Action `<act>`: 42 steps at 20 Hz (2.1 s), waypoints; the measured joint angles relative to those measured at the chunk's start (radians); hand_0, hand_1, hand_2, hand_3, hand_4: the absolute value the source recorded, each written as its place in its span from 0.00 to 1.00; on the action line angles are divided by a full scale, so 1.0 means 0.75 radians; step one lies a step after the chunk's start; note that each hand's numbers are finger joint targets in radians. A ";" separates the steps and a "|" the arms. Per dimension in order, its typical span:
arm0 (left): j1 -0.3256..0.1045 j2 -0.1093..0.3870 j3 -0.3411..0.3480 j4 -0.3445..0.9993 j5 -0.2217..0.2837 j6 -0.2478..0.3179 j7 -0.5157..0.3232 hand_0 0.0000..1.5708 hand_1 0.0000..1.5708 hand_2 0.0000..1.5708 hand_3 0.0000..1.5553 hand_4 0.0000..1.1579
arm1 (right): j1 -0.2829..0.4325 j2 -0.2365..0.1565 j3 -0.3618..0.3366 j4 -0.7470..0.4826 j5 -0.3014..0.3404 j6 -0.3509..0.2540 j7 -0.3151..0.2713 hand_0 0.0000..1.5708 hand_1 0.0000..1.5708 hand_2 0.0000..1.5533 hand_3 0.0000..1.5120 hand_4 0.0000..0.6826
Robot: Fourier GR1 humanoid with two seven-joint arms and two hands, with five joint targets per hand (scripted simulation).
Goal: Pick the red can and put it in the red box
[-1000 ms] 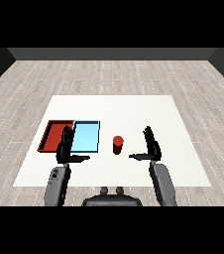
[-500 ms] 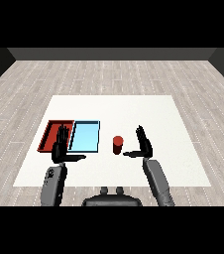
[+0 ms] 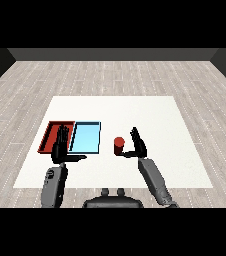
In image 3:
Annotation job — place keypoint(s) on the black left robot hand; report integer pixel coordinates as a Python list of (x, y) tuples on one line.
[(60, 149)]

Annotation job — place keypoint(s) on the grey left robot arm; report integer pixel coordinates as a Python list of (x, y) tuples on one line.
[(53, 185)]

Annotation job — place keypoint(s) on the red shallow open box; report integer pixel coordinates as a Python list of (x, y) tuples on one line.
[(51, 138)]

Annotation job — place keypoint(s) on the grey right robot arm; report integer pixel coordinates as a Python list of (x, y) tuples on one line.
[(155, 181)]

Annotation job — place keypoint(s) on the light blue shallow open box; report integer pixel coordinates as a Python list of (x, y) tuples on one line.
[(86, 137)]

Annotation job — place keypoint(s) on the small red can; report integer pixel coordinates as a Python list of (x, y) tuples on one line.
[(119, 145)]

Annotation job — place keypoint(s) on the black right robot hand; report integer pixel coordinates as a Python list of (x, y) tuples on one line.
[(139, 146)]

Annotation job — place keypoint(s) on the dark grey robot body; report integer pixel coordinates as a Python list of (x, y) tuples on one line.
[(112, 200)]

